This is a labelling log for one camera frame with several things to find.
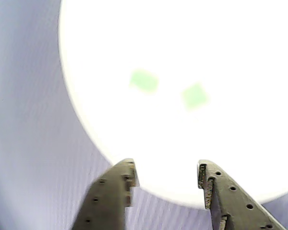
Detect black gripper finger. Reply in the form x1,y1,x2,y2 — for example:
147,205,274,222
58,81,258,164
72,158,140,230
196,159,288,230

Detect white round plate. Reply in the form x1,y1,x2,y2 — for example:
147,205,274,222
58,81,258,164
59,0,288,211

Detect blue woven table cloth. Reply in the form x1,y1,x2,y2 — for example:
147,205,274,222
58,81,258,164
0,0,288,230

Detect green cube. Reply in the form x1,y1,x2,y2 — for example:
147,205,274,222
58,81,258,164
181,82,210,112
129,69,159,95

